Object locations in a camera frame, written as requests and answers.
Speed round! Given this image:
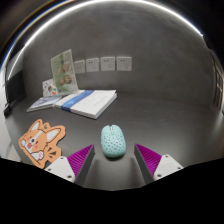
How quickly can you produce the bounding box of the white wall socket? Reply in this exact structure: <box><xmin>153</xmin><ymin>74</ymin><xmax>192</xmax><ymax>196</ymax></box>
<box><xmin>85</xmin><ymin>57</ymin><xmax>101</xmax><ymax>74</ymax></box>
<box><xmin>115</xmin><ymin>55</ymin><xmax>133</xmax><ymax>72</ymax></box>
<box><xmin>73</xmin><ymin>59</ymin><xmax>87</xmax><ymax>75</ymax></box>
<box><xmin>100</xmin><ymin>56</ymin><xmax>116</xmax><ymax>72</ymax></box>

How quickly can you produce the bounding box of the small white sticker card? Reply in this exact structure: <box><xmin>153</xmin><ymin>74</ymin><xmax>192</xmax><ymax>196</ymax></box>
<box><xmin>41</xmin><ymin>78</ymin><xmax>59</xmax><ymax>98</ymax></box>

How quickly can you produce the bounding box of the mint green computer mouse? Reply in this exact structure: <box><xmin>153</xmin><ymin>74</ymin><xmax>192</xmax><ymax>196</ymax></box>
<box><xmin>100</xmin><ymin>124</ymin><xmax>127</xmax><ymax>159</ymax></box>

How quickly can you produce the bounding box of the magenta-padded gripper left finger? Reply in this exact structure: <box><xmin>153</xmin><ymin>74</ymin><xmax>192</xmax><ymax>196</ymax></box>
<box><xmin>44</xmin><ymin>143</ymin><xmax>96</xmax><ymax>187</ymax></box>

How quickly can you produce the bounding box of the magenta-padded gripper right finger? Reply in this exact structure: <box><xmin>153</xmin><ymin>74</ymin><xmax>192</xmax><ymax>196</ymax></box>
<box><xmin>133</xmin><ymin>143</ymin><xmax>185</xmax><ymax>186</ymax></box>

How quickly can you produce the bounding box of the orange dog-shaped mouse pad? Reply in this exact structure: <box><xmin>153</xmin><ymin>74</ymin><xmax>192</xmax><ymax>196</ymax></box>
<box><xmin>18</xmin><ymin>118</ymin><xmax>67</xmax><ymax>170</ymax></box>

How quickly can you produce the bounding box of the green menu stand sign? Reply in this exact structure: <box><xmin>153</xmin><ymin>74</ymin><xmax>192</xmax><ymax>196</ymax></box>
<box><xmin>50</xmin><ymin>48</ymin><xmax>80</xmax><ymax>97</ymax></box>

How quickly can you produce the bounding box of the white book with blue band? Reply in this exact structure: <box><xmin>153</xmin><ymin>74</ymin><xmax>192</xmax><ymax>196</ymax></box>
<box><xmin>53</xmin><ymin>89</ymin><xmax>118</xmax><ymax>120</ymax></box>

